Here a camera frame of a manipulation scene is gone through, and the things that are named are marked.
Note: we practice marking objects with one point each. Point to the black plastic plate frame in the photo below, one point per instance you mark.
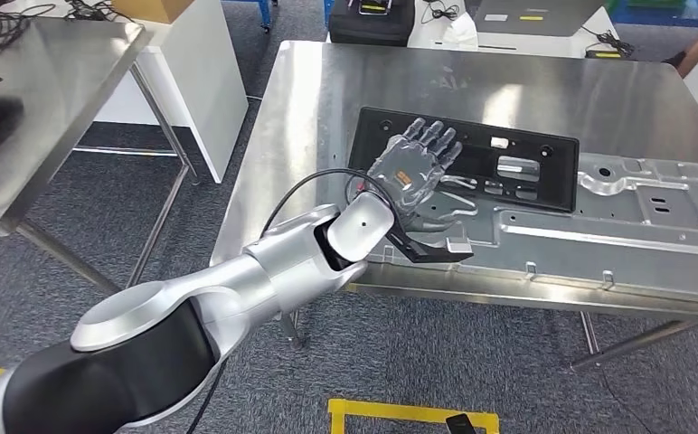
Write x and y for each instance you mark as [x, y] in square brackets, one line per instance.
[552, 174]

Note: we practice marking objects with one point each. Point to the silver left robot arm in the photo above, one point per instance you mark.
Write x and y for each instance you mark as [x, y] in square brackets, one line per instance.
[145, 335]

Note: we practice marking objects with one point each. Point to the steel workbench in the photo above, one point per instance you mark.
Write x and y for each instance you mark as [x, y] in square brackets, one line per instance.
[624, 96]

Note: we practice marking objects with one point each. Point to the black case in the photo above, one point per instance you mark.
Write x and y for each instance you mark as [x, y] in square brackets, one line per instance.
[373, 30]

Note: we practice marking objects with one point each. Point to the white cabinet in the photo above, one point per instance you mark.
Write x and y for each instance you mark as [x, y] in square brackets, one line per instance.
[205, 90]

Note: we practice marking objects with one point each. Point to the white bag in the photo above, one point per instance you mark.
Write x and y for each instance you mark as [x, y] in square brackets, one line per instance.
[460, 33]

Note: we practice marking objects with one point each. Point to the black robot foot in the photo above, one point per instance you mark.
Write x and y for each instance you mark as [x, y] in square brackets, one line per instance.
[460, 425]

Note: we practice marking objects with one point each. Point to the white table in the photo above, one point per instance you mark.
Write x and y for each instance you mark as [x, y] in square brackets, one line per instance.
[540, 48]

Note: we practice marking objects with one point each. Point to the stamped metal panel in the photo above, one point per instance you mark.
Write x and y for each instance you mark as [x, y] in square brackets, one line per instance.
[624, 239]

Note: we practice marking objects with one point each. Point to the cardboard box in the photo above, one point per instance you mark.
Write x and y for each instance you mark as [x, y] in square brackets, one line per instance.
[151, 9]

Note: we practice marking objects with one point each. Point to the black device yellow label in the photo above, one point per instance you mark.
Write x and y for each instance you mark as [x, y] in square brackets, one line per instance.
[606, 54]

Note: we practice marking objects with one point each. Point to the steel table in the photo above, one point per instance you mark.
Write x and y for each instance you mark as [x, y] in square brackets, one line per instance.
[55, 90]

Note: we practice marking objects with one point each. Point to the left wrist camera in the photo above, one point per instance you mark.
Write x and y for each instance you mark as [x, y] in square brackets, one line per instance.
[433, 254]

